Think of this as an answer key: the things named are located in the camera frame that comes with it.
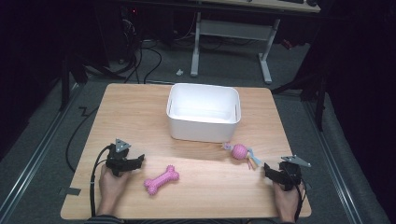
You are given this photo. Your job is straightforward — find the metal floor rail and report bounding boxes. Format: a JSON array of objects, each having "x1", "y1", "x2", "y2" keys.
[
  {"x1": 303, "y1": 101, "x2": 363, "y2": 224},
  {"x1": 0, "y1": 83, "x2": 82, "y2": 216}
]

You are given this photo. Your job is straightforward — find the black floor cable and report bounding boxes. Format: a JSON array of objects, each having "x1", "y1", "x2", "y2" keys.
[{"x1": 64, "y1": 105, "x2": 100, "y2": 174}]

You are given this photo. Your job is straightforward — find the white plastic bin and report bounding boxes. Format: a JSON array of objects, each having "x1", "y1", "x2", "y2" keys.
[{"x1": 165, "y1": 82, "x2": 242, "y2": 144}]

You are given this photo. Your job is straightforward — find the right hand-held gripper cable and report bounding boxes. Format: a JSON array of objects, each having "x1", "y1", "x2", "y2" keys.
[{"x1": 288, "y1": 169, "x2": 308, "y2": 222}]

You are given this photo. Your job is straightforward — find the person's right hand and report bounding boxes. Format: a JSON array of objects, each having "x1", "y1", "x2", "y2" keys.
[{"x1": 272, "y1": 181, "x2": 306, "y2": 224}]

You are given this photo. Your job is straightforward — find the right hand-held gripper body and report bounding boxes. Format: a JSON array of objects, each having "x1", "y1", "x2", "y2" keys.
[{"x1": 278, "y1": 154, "x2": 312, "y2": 191}]

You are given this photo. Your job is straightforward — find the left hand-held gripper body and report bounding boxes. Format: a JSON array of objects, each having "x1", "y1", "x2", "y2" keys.
[{"x1": 105, "y1": 138, "x2": 134, "y2": 177}]

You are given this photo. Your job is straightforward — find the pink bone toy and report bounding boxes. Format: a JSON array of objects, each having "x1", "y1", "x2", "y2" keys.
[{"x1": 143, "y1": 164, "x2": 180, "y2": 196}]

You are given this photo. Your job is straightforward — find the wooden desk with white legs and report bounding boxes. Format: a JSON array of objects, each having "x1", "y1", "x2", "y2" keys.
[{"x1": 189, "y1": 0, "x2": 321, "y2": 85}]

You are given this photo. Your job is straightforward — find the black cable bundle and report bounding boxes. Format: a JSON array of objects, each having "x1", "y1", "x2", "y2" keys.
[{"x1": 120, "y1": 7, "x2": 163, "y2": 85}]

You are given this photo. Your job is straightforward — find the pink ball rope toy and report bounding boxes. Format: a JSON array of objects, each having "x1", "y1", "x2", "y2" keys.
[{"x1": 221, "y1": 142, "x2": 262, "y2": 171}]

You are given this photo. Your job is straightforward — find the left hand-held gripper cable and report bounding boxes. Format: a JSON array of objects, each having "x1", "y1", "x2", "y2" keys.
[{"x1": 89, "y1": 145, "x2": 112, "y2": 217}]

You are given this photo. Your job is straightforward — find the black stand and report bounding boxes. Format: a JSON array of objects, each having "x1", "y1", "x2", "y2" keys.
[
  {"x1": 59, "y1": 52, "x2": 129, "y2": 112},
  {"x1": 271, "y1": 59, "x2": 328, "y2": 133}
]

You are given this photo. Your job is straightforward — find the hand-held gripper cable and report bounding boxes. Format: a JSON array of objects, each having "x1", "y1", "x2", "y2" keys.
[
  {"x1": 288, "y1": 169, "x2": 308, "y2": 222},
  {"x1": 89, "y1": 145, "x2": 112, "y2": 217}
]

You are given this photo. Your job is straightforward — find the person's left hand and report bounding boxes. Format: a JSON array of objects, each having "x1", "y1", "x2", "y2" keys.
[{"x1": 96, "y1": 167, "x2": 132, "y2": 217}]

